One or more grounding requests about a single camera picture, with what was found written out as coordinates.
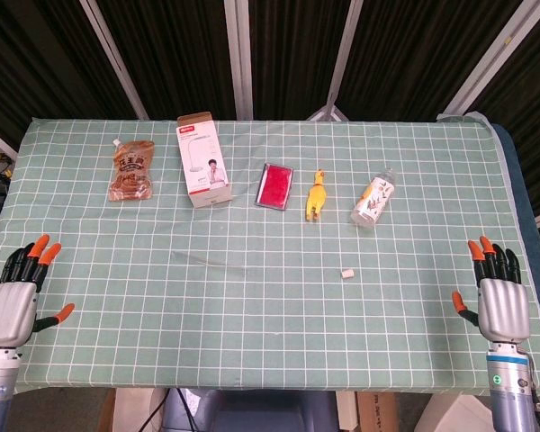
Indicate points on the green checked tablecloth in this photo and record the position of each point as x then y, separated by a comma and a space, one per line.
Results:
252, 324

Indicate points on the red ink pad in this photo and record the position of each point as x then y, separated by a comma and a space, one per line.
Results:
275, 186

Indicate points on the yellow rubber chicken toy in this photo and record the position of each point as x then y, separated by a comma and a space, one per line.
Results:
316, 198

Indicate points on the floral print bottle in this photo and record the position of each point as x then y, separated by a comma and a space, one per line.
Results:
374, 198

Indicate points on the white lamp carton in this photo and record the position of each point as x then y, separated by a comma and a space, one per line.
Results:
204, 166

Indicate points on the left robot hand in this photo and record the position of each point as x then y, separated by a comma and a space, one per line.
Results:
11, 310

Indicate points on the black curtain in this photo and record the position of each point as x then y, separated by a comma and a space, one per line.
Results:
184, 54

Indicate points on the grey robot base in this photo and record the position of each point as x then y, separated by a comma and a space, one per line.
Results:
261, 411

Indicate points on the brown sauce pouch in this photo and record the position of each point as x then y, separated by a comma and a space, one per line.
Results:
131, 173

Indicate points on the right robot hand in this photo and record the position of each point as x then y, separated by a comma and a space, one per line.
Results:
504, 310

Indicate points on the small white cylinder piece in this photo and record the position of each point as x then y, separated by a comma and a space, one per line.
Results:
347, 273

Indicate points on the brown cardboard box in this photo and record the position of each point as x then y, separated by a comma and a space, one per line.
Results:
387, 411

